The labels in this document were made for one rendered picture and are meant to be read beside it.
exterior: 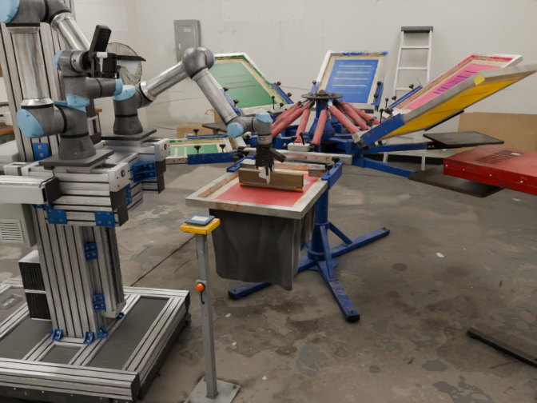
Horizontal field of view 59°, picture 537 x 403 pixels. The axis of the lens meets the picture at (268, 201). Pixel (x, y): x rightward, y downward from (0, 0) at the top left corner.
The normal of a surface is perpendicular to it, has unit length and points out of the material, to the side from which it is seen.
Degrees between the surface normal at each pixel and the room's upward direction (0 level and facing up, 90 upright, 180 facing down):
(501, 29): 90
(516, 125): 82
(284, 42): 90
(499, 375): 0
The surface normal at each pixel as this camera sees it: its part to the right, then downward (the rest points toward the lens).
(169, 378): -0.02, -0.94
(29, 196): -0.17, 0.33
